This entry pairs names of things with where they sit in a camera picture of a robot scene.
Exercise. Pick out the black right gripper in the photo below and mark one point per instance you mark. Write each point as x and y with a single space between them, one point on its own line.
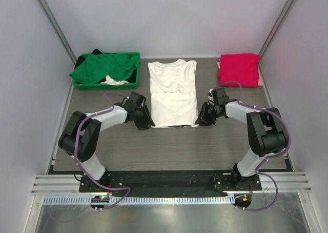
203 119

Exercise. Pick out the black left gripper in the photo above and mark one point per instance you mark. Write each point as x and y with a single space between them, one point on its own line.
147 120

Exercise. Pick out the white t shirt with print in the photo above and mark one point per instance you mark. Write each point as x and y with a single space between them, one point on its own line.
173 94

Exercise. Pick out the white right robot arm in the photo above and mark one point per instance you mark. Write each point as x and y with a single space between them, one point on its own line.
267 136

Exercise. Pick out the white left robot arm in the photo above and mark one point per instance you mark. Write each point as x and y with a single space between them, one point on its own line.
80 136

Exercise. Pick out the white t shirt in bin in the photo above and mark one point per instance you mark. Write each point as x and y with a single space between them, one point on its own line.
110 81

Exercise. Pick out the red folded t shirt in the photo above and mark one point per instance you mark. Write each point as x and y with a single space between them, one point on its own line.
241 68

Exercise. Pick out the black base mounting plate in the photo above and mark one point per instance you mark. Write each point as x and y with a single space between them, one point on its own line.
179 183

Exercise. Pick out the pink folded t shirt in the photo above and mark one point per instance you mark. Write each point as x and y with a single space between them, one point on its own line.
260 80

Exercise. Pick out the green plastic bin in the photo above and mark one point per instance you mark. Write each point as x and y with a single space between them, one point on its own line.
133 82

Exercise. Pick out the green t shirt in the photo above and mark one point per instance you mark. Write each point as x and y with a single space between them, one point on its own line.
95 67

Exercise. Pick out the black t shirt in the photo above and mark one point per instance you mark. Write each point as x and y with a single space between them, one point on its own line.
80 59

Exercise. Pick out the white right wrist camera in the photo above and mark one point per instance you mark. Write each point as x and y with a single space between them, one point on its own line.
210 97

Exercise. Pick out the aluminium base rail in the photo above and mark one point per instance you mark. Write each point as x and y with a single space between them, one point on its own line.
66 184

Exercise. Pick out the white slotted cable duct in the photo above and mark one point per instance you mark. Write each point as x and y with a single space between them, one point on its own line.
105 201

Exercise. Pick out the right aluminium corner post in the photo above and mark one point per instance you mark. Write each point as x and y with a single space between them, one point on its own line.
276 26

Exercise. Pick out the aluminium corner post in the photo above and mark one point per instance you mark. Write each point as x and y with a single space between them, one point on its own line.
276 26
57 29

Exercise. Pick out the left aluminium corner post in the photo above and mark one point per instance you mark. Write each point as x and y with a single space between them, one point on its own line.
57 29

